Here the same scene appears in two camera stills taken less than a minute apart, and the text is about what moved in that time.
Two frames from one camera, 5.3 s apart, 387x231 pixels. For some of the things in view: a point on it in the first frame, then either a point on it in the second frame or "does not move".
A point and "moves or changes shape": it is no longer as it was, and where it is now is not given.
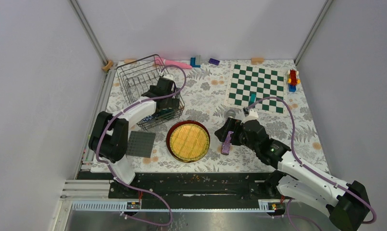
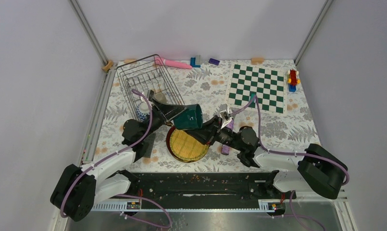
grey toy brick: x=198 y=59 does not move
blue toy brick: x=193 y=62 does not move
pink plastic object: x=179 y=64 does not move
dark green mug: x=164 y=111 moves or changes shape
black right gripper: x=232 y=124 -> x=205 y=134
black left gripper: x=173 y=102 -> x=165 y=111
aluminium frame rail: x=89 y=31 does not move
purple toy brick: x=214 y=61 does not move
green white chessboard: x=244 y=80 does not move
